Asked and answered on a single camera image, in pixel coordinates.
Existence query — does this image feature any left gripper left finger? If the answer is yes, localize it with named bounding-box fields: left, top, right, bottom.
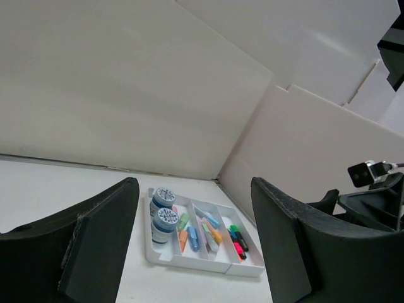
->
left=1, top=177, right=140, bottom=302

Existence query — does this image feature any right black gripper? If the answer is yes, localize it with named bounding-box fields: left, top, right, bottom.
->
left=309, top=172, right=403, bottom=232

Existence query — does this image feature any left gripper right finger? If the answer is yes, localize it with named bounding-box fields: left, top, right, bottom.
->
left=251, top=176, right=403, bottom=302

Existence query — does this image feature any pink cap black highlighter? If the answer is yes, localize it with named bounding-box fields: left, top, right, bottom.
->
left=228, top=230, right=247, bottom=259

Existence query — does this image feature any yellow cap translucent marker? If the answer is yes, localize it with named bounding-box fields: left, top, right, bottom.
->
left=203, top=220, right=223, bottom=244

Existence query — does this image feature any green cap clear marker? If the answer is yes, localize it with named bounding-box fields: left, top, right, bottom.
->
left=202, top=224, right=220, bottom=253

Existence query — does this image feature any blue patterned tape roll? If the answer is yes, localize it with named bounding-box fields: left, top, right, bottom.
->
left=150, top=187, right=177, bottom=211

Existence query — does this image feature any blue cap clear marker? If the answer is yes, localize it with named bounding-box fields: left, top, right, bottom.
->
left=205, top=217, right=220, bottom=229

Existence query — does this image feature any purple translucent marker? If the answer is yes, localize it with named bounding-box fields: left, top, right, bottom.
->
left=196, top=217, right=209, bottom=251

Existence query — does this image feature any green eraser case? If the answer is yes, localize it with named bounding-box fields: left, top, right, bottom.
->
left=177, top=213, right=189, bottom=232

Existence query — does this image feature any orange cap black highlighter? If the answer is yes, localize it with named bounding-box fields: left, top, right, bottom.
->
left=238, top=252, right=246, bottom=263

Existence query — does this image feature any green cap black highlighter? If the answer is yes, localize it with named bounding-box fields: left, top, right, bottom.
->
left=230, top=225, right=249, bottom=252

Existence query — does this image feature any blue eraser case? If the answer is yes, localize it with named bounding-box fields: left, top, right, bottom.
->
left=187, top=226, right=199, bottom=252

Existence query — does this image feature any white divided organizer tray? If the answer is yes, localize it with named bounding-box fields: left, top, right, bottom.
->
left=142, top=187, right=265, bottom=278

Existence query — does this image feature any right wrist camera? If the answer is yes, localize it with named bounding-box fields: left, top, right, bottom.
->
left=347, top=160, right=393, bottom=188

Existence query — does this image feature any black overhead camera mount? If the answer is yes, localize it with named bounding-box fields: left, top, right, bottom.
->
left=377, top=11, right=404, bottom=92

